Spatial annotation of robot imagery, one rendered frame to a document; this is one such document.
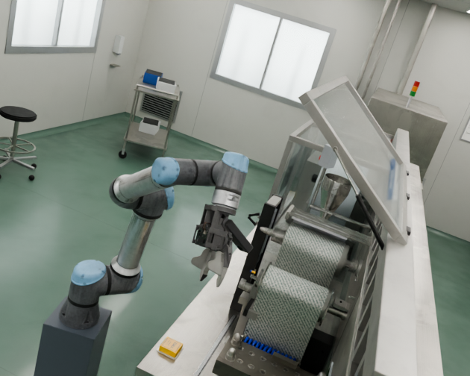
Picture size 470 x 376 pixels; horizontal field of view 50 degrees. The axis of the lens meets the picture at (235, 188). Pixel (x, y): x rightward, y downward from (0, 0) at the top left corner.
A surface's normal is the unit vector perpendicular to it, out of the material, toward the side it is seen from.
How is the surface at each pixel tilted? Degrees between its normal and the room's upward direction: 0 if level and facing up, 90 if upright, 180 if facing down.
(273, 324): 90
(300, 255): 92
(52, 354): 90
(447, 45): 90
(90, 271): 8
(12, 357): 0
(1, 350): 0
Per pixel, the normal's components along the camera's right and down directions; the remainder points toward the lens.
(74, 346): -0.11, 0.32
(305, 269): -0.32, 0.28
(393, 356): 0.28, -0.90
